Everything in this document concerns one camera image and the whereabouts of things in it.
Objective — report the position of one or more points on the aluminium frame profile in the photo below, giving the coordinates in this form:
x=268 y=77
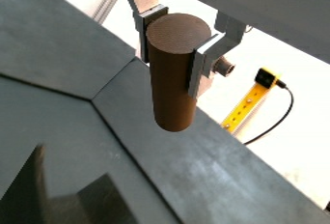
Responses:
x=103 y=10

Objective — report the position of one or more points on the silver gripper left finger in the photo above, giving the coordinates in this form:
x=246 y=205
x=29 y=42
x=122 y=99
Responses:
x=146 y=11

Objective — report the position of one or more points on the black and yellow sensor box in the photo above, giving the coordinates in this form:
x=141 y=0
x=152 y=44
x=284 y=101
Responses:
x=265 y=78

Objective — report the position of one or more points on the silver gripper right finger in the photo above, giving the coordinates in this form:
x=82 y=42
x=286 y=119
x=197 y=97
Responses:
x=209 y=55

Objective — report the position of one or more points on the brown round cylinder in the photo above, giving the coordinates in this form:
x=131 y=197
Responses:
x=174 y=36

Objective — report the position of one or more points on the yellow perforated rail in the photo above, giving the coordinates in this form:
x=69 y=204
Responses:
x=245 y=107

